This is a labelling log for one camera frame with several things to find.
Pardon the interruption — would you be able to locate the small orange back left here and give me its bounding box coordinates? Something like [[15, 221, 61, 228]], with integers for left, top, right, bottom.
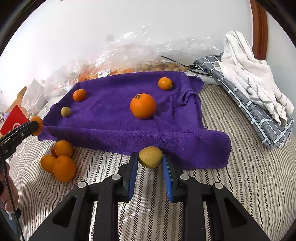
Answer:
[[73, 89, 87, 102]]

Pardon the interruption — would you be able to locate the brown wooden door frame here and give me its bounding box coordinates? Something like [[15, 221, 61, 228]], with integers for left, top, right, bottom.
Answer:
[[250, 0, 268, 60]]

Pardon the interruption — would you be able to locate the small orange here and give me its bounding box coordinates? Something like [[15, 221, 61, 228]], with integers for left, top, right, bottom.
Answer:
[[158, 77, 173, 91], [73, 89, 87, 102]]

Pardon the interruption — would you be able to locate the large orange with stem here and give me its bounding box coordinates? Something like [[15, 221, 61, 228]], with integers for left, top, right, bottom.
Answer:
[[130, 93, 156, 119]]

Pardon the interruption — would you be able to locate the pile orange left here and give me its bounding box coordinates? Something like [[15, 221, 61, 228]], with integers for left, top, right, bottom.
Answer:
[[40, 155, 57, 173]]

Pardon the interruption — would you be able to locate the yellow-green round fruit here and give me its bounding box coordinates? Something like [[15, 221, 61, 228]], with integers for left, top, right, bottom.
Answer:
[[138, 146, 163, 169]]

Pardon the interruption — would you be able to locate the grey checked folded cloth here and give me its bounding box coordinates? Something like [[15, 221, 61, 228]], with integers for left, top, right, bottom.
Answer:
[[193, 54, 295, 150]]

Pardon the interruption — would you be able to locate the pile orange top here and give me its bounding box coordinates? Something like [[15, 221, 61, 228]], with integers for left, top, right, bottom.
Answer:
[[54, 140, 73, 157]]

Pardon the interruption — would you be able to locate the purple towel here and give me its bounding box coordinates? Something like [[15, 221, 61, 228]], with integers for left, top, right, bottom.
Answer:
[[38, 72, 231, 170]]

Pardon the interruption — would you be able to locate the small green-brown fruit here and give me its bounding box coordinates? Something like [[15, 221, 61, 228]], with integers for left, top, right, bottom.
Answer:
[[61, 106, 71, 118]]

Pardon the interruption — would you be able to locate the person's hand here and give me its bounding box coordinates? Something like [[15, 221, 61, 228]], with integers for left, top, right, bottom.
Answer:
[[1, 162, 19, 213]]

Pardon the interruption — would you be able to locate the white striped towel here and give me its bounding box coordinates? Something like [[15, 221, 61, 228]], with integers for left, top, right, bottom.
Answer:
[[214, 31, 294, 126]]

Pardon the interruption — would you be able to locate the pile orange front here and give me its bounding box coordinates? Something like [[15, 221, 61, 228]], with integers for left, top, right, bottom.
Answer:
[[53, 155, 76, 182]]

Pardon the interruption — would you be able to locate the clear plastic fruit bag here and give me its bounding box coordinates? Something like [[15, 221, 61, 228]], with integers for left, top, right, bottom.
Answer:
[[44, 26, 219, 94]]

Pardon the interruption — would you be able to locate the small orange back right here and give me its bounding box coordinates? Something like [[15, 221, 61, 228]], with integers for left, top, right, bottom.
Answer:
[[158, 77, 173, 91]]

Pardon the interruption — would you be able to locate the red box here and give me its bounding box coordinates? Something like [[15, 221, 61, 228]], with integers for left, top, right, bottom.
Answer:
[[1, 105, 28, 136]]

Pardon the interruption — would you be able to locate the cardboard box with plastic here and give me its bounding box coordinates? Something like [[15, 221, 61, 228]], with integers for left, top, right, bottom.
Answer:
[[8, 79, 48, 118]]

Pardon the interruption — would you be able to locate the pile orange hidden reddish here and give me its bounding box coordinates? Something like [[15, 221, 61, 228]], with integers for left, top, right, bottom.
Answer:
[[51, 146, 58, 158]]

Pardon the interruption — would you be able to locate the striped bed quilt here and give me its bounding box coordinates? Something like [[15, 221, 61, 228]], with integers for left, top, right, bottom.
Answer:
[[10, 84, 295, 240]]

